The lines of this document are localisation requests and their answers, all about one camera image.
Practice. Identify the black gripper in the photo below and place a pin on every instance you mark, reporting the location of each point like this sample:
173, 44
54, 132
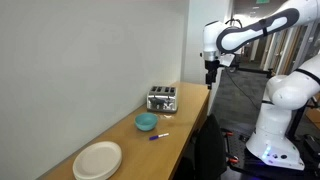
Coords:
211, 71

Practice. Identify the blue and white pen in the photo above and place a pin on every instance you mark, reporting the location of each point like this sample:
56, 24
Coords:
158, 136

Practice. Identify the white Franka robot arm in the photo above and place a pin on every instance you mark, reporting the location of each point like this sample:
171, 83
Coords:
283, 96

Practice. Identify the light blue bowl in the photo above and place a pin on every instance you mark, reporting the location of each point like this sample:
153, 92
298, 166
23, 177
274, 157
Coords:
146, 122

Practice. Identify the silver four-slot toaster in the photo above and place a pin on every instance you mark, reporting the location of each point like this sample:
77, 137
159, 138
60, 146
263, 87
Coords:
162, 100

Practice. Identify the red clamp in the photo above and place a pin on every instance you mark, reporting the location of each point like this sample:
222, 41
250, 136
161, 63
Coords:
228, 134
233, 160

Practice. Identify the black office chair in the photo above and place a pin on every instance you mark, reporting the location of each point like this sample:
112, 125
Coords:
210, 150

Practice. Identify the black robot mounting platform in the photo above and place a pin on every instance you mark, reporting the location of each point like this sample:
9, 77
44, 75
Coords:
238, 146

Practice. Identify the green exit sign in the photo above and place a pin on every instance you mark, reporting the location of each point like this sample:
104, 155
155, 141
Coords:
262, 1

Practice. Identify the white plate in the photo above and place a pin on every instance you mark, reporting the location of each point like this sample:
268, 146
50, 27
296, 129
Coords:
97, 159
111, 172

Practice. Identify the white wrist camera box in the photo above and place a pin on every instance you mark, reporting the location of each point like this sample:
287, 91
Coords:
227, 60

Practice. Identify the black camera stand bar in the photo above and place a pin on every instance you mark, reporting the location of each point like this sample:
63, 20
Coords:
253, 70

